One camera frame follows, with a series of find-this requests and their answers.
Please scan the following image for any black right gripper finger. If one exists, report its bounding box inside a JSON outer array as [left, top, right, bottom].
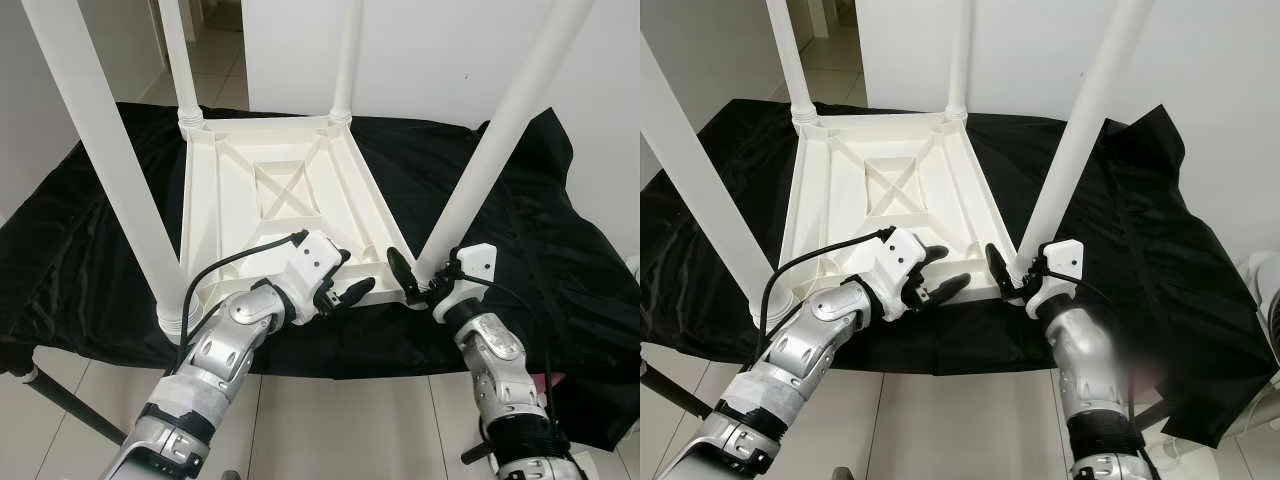
[[385, 247, 422, 302], [984, 242, 1017, 300]]

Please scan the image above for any black cloth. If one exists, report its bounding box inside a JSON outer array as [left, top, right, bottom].
[[0, 100, 641, 447], [640, 97, 1280, 447]]

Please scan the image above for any white standing fan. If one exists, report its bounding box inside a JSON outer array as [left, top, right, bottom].
[[1150, 250, 1280, 480]]

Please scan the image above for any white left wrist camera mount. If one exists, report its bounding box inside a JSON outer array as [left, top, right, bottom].
[[850, 226, 930, 320], [265, 229, 352, 324]]

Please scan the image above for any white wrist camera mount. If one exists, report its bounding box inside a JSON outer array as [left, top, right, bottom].
[[265, 229, 352, 324], [432, 242, 499, 324], [1028, 237, 1087, 320], [850, 226, 930, 320]]

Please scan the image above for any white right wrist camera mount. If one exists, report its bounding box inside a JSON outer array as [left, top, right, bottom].
[[432, 242, 499, 324], [1028, 237, 1087, 320]]

